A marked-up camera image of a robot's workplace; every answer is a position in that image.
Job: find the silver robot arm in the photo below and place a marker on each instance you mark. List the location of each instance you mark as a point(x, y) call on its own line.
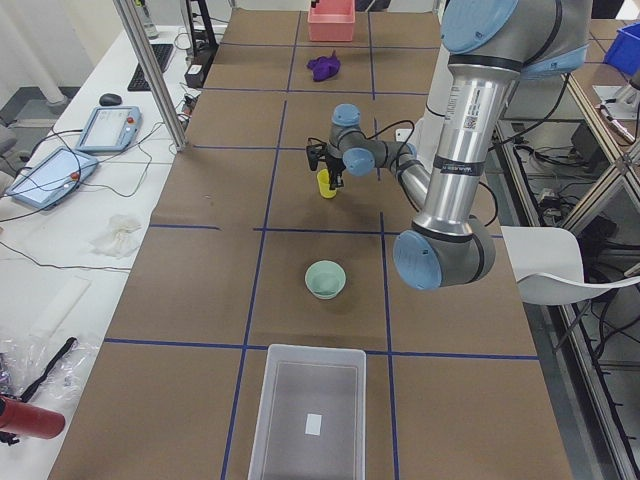
point(491, 45)

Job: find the green ceramic bowl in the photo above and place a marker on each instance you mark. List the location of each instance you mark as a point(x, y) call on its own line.
point(325, 279)

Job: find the white plastic chair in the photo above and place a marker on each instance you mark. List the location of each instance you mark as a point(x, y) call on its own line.
point(548, 267)

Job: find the far teach pendant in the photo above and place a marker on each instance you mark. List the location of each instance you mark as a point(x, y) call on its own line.
point(109, 130)

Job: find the near teach pendant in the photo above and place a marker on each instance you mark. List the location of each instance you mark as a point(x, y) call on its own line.
point(53, 179)

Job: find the yellow plastic cup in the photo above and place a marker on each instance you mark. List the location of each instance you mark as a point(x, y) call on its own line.
point(324, 185)

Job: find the blue storage bin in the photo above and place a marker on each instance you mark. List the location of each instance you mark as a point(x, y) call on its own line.
point(624, 53)

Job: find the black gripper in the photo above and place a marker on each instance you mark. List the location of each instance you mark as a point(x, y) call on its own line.
point(334, 166)

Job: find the teach pendant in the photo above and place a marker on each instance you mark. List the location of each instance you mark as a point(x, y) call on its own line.
point(53, 179)
point(109, 130)

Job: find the red cylinder bottle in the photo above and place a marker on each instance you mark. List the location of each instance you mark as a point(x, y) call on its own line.
point(28, 420)

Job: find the aluminium frame post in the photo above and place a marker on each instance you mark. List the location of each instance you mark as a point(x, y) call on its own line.
point(153, 74)

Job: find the clear plastic box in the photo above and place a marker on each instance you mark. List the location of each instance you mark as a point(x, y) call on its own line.
point(311, 421)

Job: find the black box device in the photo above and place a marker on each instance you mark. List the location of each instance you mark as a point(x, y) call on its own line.
point(194, 76)

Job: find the purple cloth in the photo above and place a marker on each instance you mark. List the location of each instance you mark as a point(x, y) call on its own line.
point(324, 67)

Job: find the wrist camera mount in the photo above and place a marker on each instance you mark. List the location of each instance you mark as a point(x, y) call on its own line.
point(316, 151)

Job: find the white crumpled tissue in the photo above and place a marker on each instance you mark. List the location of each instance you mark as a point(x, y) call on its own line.
point(119, 239)

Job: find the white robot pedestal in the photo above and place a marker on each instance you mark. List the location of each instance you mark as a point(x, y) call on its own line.
point(428, 128)

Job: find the white foam strip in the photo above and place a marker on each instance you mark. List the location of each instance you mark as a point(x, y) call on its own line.
point(55, 313)

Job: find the pink plastic bin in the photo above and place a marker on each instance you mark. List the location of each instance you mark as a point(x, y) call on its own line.
point(331, 20)

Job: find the black computer mouse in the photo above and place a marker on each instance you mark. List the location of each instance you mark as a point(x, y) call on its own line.
point(110, 99)

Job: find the clear plastic bag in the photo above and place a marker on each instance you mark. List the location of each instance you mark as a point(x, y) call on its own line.
point(45, 370)

